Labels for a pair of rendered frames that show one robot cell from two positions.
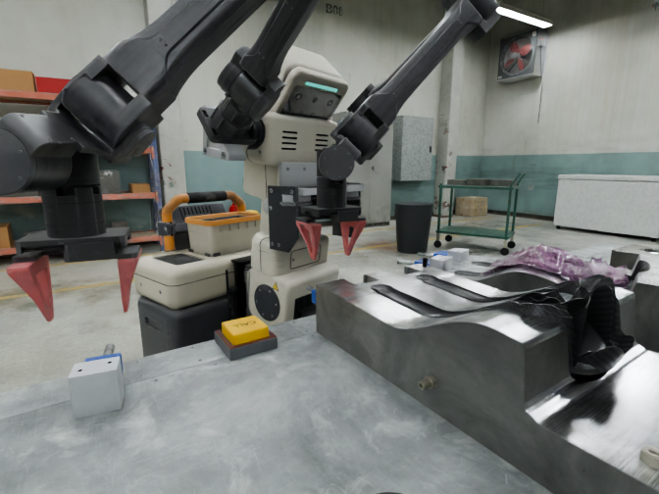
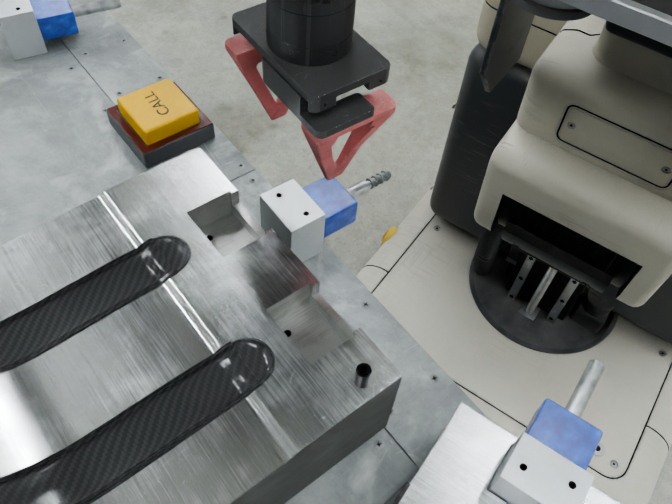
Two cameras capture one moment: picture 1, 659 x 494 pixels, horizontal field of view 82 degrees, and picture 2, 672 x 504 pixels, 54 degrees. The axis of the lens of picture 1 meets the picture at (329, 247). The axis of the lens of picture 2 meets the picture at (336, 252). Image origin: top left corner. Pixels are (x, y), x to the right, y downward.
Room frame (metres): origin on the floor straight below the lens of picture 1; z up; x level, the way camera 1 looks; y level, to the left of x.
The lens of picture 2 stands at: (0.70, -0.38, 1.29)
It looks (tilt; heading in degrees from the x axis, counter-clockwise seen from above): 53 degrees down; 81
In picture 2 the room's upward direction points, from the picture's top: 6 degrees clockwise
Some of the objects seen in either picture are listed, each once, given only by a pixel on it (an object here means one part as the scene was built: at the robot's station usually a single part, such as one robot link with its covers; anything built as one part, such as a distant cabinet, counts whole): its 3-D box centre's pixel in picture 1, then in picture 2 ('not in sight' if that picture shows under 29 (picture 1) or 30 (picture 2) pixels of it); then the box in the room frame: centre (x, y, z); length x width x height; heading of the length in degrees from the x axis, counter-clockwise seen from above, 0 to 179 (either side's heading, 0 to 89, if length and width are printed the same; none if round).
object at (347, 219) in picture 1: (341, 232); (327, 120); (0.74, -0.03, 0.96); 0.07 x 0.07 x 0.09; 31
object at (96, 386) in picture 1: (103, 368); (62, 14); (0.46, 0.30, 0.83); 0.13 x 0.05 x 0.05; 23
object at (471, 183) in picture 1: (479, 211); not in sight; (5.00, -1.97, 0.50); 0.98 x 0.55 x 1.01; 56
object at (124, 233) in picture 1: (76, 218); not in sight; (0.43, 0.29, 1.04); 0.10 x 0.07 x 0.07; 112
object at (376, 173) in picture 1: (363, 172); not in sight; (6.86, -0.60, 0.98); 1.00 x 0.47 x 1.95; 121
